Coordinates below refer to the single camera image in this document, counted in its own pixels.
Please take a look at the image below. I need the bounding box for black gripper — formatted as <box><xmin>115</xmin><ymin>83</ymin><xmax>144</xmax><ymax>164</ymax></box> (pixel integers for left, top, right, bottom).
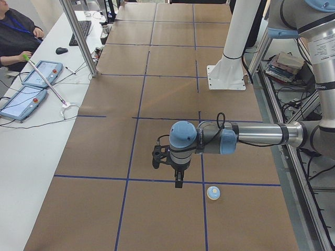
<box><xmin>172</xmin><ymin>161</ymin><xmax>191</xmax><ymax>188</ymax></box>

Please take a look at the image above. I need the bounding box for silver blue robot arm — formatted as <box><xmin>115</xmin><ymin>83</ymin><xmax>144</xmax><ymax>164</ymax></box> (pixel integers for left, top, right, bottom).
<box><xmin>166</xmin><ymin>1</ymin><xmax>334</xmax><ymax>188</ymax></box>

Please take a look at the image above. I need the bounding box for stack of books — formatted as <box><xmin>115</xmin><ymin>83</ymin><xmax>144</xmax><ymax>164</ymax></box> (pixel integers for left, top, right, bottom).
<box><xmin>265</xmin><ymin>52</ymin><xmax>305</xmax><ymax>83</ymax></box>

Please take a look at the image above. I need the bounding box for metal cup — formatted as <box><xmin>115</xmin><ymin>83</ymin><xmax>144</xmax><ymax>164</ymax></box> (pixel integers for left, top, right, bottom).
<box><xmin>102</xmin><ymin>25</ymin><xmax>109</xmax><ymax>34</ymax></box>

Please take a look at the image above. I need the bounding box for upper blue teach pendant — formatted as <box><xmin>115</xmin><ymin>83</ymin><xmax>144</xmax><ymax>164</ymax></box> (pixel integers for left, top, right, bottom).
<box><xmin>22</xmin><ymin>60</ymin><xmax>63</xmax><ymax>88</ymax></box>

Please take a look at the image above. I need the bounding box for blue teach pendant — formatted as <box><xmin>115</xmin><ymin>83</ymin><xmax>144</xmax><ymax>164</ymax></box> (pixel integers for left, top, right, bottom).
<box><xmin>22</xmin><ymin>60</ymin><xmax>63</xmax><ymax>88</ymax></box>
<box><xmin>1</xmin><ymin>85</ymin><xmax>47</xmax><ymax>121</ymax></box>

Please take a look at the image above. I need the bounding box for black computer mouse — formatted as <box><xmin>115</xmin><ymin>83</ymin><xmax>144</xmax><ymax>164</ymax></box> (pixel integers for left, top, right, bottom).
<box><xmin>55</xmin><ymin>47</ymin><xmax>68</xmax><ymax>55</ymax></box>

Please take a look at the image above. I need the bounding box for lower blue teach pendant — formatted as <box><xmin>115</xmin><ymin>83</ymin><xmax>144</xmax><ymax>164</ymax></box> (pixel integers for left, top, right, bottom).
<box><xmin>1</xmin><ymin>85</ymin><xmax>47</xmax><ymax>121</ymax></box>

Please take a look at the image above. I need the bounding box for black keyboard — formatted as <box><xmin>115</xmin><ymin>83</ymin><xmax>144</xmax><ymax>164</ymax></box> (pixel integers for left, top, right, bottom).
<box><xmin>69</xmin><ymin>20</ymin><xmax>92</xmax><ymax>47</ymax></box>

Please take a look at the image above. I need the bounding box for long rod with green tip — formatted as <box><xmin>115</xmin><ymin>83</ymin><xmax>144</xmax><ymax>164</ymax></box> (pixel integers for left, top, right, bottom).
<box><xmin>23</xmin><ymin>54</ymin><xmax>68</xmax><ymax>108</ymax></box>

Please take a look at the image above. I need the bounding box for seated person in black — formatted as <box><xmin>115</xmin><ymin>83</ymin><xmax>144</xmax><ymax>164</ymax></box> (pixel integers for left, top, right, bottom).
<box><xmin>1</xmin><ymin>1</ymin><xmax>44</xmax><ymax>72</ymax></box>

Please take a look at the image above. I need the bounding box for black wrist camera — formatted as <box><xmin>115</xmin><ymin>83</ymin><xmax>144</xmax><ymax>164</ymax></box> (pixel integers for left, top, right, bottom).
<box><xmin>152</xmin><ymin>145</ymin><xmax>171</xmax><ymax>169</ymax></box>

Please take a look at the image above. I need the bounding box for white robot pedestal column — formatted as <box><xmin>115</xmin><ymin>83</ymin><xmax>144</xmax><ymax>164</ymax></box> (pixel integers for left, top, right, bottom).
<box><xmin>207</xmin><ymin>0</ymin><xmax>263</xmax><ymax>90</ymax></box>

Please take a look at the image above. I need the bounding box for aluminium frame post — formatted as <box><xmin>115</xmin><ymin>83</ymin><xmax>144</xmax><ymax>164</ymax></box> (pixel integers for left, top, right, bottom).
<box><xmin>59</xmin><ymin>0</ymin><xmax>97</xmax><ymax>77</ymax></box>

